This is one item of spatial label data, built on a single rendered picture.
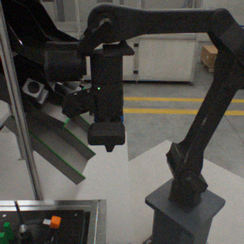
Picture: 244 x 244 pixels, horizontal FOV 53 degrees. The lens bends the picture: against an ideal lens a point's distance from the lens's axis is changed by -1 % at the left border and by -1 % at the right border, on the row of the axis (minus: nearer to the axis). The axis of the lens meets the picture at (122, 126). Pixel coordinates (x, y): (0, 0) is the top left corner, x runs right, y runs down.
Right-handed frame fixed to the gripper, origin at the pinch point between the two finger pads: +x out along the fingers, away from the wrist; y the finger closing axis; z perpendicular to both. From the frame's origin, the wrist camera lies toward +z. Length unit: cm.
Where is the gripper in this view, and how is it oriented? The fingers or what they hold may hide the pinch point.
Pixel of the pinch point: (109, 137)
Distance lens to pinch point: 50.2
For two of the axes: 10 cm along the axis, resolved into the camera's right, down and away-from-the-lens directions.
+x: 0.0, 8.7, 4.9
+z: -10.0, 0.1, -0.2
